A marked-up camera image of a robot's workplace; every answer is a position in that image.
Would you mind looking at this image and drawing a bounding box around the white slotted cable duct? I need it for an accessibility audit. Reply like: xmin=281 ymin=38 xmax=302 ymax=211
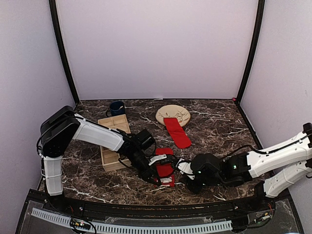
xmin=31 ymin=207 xmax=233 ymax=234

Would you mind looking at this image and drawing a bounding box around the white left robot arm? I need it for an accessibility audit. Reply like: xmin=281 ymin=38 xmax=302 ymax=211
xmin=36 ymin=106 xmax=163 ymax=213

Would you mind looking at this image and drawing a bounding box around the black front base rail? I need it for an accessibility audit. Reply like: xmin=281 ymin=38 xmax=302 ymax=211
xmin=65 ymin=197 xmax=260 ymax=217

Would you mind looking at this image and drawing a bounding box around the black right frame post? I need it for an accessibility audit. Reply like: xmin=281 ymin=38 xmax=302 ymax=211
xmin=236 ymin=0 xmax=265 ymax=105

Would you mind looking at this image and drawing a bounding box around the red sock on mat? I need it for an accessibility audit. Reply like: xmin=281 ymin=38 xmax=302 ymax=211
xmin=163 ymin=117 xmax=192 ymax=149

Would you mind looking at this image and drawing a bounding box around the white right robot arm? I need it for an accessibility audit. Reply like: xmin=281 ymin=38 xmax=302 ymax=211
xmin=175 ymin=123 xmax=312 ymax=212

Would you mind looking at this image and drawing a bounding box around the dark blue mug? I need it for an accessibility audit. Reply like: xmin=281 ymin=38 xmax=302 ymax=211
xmin=105 ymin=101 xmax=125 ymax=117

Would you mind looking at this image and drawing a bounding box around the round beige woven mat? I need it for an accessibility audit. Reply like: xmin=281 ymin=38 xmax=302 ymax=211
xmin=156 ymin=104 xmax=191 ymax=127

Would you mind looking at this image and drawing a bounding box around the black left frame post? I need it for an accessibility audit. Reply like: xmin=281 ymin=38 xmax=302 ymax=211
xmin=48 ymin=0 xmax=80 ymax=105

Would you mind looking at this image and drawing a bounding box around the red santa sock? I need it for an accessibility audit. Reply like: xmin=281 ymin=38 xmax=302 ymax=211
xmin=155 ymin=148 xmax=175 ymax=187

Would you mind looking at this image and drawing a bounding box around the wooden compartment tray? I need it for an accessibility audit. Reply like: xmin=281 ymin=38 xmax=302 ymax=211
xmin=98 ymin=114 xmax=131 ymax=172

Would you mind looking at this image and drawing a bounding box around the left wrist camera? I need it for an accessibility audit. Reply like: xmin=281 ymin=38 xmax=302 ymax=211
xmin=136 ymin=129 xmax=156 ymax=150

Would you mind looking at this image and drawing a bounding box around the black frame post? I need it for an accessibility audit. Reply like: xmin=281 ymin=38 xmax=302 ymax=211
xmin=48 ymin=0 xmax=80 ymax=105
xmin=236 ymin=0 xmax=265 ymax=105

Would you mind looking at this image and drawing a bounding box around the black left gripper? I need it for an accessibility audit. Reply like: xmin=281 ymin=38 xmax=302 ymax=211
xmin=128 ymin=148 xmax=161 ymax=186

